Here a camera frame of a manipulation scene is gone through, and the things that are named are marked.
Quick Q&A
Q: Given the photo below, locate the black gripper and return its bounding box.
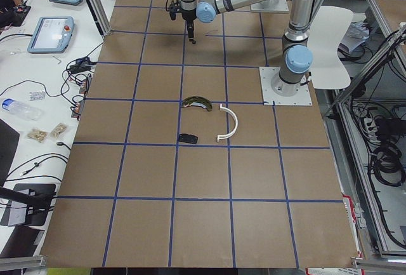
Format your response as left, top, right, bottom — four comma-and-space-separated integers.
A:
186, 21, 196, 44

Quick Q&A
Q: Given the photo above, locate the green brake shoe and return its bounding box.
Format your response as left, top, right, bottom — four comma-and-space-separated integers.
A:
181, 95, 213, 112

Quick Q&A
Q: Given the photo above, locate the black brake pad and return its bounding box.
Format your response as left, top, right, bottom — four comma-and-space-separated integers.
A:
178, 133, 199, 145

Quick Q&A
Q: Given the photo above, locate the white curved plastic part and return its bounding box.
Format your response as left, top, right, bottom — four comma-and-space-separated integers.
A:
216, 104, 240, 143

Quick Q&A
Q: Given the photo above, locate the near teach pendant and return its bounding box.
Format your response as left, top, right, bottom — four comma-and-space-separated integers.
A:
27, 17, 75, 54

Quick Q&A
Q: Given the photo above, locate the white plastic chair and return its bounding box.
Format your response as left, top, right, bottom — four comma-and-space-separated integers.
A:
308, 6, 353, 90

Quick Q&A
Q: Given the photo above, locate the plastic water bottle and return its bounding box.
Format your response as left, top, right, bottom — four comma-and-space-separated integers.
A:
1, 98, 43, 121

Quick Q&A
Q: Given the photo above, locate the aluminium frame post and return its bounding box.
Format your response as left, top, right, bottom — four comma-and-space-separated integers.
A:
85, 0, 111, 37

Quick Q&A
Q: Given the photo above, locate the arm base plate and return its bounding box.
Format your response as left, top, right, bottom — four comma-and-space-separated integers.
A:
259, 67, 312, 106
250, 0, 289, 14

